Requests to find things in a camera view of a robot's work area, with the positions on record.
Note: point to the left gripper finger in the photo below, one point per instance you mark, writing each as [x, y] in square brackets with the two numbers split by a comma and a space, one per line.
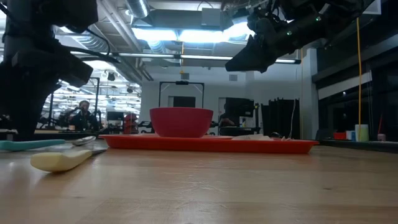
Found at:
[26, 118]

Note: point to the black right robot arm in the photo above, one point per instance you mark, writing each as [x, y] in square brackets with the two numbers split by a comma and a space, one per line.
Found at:
[335, 15]

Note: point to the black gantry frame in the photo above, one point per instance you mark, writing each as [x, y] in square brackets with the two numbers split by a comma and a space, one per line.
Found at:
[181, 82]
[97, 93]

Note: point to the pink-red plastic bowl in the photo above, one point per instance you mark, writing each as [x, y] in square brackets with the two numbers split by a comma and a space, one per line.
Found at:
[182, 123]

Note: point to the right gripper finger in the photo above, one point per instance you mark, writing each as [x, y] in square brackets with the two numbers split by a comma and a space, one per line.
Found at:
[255, 57]

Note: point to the long LED light bar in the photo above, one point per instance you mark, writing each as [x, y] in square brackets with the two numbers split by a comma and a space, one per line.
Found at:
[205, 57]

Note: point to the small red box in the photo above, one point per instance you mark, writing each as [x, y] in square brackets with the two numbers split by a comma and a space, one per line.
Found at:
[339, 136]

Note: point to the red bulky object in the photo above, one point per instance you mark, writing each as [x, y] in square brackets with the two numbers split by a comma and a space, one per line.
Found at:
[130, 123]

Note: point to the red plastic tray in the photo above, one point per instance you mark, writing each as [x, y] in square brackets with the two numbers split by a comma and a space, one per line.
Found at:
[217, 146]

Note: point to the pale green roll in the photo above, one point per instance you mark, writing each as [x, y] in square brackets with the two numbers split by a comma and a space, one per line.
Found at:
[362, 133]

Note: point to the black folding panels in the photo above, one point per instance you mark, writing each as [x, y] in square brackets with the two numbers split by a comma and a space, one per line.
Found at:
[280, 118]

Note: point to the black monitor on cart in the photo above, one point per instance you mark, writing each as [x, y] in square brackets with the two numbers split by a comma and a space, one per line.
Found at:
[239, 107]

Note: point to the person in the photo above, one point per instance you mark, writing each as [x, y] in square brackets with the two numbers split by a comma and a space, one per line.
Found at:
[84, 119]
[227, 120]

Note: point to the small pink cup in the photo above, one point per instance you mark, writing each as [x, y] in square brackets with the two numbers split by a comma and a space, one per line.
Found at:
[381, 137]

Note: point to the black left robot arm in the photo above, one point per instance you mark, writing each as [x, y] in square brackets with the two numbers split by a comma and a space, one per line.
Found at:
[21, 25]

